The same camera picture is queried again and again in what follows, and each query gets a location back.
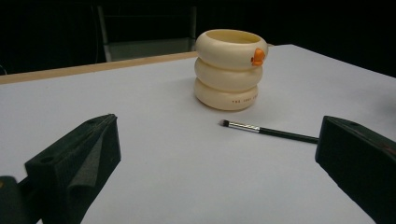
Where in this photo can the white metal desk frame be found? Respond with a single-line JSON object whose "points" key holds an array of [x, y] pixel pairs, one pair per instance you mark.
{"points": [[146, 49]]}

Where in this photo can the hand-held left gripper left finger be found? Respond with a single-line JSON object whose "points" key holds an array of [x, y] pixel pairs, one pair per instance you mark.
{"points": [[62, 168]]}

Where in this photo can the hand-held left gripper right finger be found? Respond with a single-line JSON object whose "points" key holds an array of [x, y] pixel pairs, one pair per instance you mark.
{"points": [[361, 155]]}

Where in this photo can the cream ringed brush holder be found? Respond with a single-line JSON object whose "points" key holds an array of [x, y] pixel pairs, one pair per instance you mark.
{"points": [[229, 77]]}

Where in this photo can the wooden table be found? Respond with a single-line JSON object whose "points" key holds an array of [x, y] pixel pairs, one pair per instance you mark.
{"points": [[93, 67]]}

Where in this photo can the white table board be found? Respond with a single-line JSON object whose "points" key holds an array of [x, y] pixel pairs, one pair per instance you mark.
{"points": [[174, 161]]}

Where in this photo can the black makeup brush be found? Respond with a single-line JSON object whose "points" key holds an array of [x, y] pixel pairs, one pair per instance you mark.
{"points": [[280, 133]]}

